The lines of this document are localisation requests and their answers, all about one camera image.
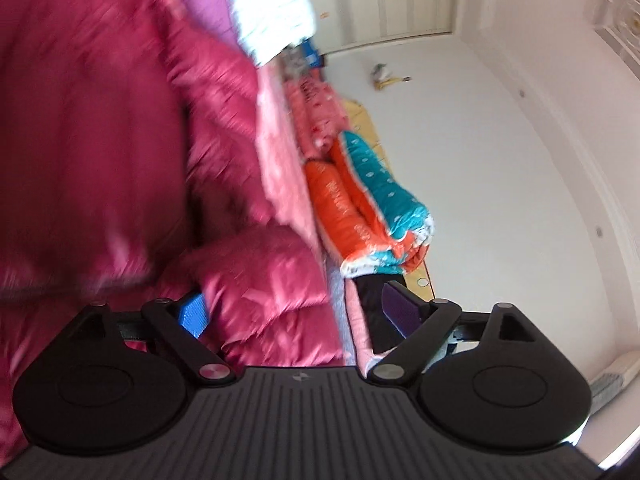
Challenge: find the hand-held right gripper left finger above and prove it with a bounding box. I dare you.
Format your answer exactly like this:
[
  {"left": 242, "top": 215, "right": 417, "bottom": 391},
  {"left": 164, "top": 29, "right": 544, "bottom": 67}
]
[{"left": 75, "top": 292, "right": 238, "bottom": 387}]

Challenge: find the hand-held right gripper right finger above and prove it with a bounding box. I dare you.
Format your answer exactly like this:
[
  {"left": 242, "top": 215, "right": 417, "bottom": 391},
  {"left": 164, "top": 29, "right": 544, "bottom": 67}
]
[{"left": 366, "top": 282, "right": 546, "bottom": 386}]

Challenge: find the maroon puffer jacket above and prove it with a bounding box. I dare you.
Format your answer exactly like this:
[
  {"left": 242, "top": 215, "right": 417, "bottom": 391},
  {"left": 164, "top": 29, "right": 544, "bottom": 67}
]
[{"left": 0, "top": 0, "right": 346, "bottom": 368}]

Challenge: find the black cushion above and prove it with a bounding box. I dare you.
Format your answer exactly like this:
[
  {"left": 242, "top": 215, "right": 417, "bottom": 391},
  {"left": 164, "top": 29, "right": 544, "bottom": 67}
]
[{"left": 352, "top": 272, "right": 408, "bottom": 356}]

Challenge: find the teal and orange quilt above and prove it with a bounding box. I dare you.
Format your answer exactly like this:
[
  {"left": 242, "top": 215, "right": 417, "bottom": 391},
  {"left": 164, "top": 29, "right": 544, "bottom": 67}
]
[{"left": 305, "top": 130, "right": 436, "bottom": 278}]

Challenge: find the pink bed sheet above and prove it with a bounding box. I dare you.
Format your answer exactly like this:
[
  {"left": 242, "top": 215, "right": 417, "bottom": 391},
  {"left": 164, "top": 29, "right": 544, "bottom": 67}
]
[{"left": 255, "top": 65, "right": 381, "bottom": 367}]

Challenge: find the pink floral quilt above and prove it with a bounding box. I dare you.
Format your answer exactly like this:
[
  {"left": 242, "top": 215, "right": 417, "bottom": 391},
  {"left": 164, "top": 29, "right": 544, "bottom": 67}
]
[{"left": 282, "top": 77, "right": 351, "bottom": 161}]

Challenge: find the white wardrobe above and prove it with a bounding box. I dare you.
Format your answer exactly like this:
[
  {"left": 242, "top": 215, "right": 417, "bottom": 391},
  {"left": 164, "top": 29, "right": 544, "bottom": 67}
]
[{"left": 300, "top": 0, "right": 468, "bottom": 56}]

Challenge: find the white blanket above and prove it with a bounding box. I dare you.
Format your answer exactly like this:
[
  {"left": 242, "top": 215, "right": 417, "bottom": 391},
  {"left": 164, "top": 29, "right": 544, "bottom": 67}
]
[{"left": 222, "top": 0, "right": 318, "bottom": 68}]

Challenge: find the wall hanging ornament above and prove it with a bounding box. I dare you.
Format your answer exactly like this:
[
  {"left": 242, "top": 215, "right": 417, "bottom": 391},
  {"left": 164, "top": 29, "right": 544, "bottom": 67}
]
[{"left": 370, "top": 62, "right": 413, "bottom": 92}]

